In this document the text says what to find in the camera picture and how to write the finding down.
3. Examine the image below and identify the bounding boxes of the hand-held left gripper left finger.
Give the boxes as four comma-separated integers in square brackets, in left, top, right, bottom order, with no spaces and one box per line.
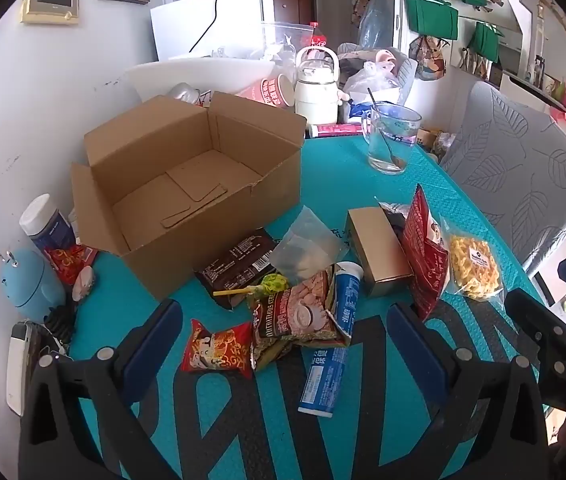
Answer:
[18,299,184,480]

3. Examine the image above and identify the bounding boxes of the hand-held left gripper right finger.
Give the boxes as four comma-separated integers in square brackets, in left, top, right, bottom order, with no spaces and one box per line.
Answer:
[387,302,548,480]

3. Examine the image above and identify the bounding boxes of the small red cartoon snack packet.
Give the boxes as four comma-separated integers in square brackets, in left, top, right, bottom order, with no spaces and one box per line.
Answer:
[180,319,255,380]

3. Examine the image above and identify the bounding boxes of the yellow crispy snack packet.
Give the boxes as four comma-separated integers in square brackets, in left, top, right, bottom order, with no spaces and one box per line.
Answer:
[438,215,506,302]

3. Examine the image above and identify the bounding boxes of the tall red snack packet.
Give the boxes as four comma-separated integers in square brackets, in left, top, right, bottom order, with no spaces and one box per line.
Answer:
[402,184,451,321]

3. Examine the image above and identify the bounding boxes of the blue white tube packet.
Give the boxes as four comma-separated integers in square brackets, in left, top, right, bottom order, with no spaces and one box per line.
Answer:
[298,261,365,417]

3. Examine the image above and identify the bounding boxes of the gold paper box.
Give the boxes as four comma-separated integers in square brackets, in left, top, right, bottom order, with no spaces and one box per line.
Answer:
[345,206,414,300]

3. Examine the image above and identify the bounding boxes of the dark brown snack packet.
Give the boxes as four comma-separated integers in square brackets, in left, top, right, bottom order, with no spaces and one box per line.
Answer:
[194,227,279,311]

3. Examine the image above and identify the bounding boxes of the brown cereal packet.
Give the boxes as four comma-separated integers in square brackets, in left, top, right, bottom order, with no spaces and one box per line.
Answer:
[247,267,351,372]

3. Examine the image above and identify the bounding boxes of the yellow green lollipop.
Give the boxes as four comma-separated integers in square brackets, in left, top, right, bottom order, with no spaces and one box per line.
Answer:
[212,274,290,297]

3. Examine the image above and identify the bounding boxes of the small clear zip bag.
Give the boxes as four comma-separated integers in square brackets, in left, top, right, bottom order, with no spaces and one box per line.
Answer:
[268,205,351,286]

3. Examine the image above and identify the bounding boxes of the brown cardboard box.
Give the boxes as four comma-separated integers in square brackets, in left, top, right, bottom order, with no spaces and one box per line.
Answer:
[70,91,308,300]

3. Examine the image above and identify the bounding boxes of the small pink white toy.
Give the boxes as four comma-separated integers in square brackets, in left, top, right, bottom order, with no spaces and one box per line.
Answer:
[72,265,95,302]

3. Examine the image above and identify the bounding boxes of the red patterned packet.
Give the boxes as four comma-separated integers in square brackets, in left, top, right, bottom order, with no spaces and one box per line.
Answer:
[46,245,99,286]

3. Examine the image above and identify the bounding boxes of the grey leaf-pattern chair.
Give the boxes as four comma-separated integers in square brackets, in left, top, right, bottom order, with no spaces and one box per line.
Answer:
[438,81,566,278]

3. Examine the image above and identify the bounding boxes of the light blue humidifier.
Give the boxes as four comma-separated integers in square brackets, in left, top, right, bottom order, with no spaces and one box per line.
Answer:
[0,247,66,323]

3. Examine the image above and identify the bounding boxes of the white handheld device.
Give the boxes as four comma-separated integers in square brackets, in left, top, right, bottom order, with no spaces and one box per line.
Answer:
[6,321,39,417]

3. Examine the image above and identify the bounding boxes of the white bottle with blue label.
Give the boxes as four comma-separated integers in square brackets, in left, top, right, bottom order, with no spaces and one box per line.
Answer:
[19,193,76,261]

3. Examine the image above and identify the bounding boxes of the metal spoon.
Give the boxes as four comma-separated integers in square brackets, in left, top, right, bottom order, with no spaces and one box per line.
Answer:
[367,87,406,170]

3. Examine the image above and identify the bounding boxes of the clear glass mug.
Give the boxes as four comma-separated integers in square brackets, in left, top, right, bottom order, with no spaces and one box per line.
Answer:
[360,101,423,176]

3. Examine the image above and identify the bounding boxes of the pink tube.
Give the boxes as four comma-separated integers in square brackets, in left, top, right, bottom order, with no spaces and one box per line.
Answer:
[311,123,364,138]

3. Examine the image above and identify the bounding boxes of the silver foil pouch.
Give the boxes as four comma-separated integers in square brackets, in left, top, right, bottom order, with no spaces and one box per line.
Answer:
[165,82,203,106]

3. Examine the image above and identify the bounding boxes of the blue printed pack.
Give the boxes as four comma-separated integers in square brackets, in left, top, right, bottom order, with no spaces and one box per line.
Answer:
[345,100,379,121]

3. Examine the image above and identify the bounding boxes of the patterned hanging bag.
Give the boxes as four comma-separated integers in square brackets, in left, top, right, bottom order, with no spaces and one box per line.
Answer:
[409,35,448,82]

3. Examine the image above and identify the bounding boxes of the pink paper cup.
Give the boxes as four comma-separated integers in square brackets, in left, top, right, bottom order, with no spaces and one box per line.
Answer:
[235,76,296,108]

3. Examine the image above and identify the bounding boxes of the grey ribbed cushion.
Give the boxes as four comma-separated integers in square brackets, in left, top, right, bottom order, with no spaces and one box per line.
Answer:
[393,57,419,106]

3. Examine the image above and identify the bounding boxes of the white plastic bag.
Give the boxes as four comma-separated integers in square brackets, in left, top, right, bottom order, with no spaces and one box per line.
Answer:
[345,60,404,106]

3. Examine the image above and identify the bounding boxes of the white thermos jug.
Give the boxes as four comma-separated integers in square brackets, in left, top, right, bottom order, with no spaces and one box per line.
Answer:
[294,46,340,126]

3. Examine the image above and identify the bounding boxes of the large clear zip bag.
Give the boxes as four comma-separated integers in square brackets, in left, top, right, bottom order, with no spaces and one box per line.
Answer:
[260,21,316,61]

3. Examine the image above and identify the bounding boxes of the blue plastic bag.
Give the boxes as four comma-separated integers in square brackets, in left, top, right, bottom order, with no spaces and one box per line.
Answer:
[358,0,395,51]

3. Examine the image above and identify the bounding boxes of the brown wooden door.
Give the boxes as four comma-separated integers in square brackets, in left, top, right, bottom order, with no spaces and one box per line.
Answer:
[253,0,314,26]

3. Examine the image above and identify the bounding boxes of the black coiled cord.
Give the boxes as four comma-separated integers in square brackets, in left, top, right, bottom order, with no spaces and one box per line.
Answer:
[43,302,78,356]

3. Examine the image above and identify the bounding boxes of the black cable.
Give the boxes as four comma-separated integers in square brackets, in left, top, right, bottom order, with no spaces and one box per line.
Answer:
[188,0,229,54]

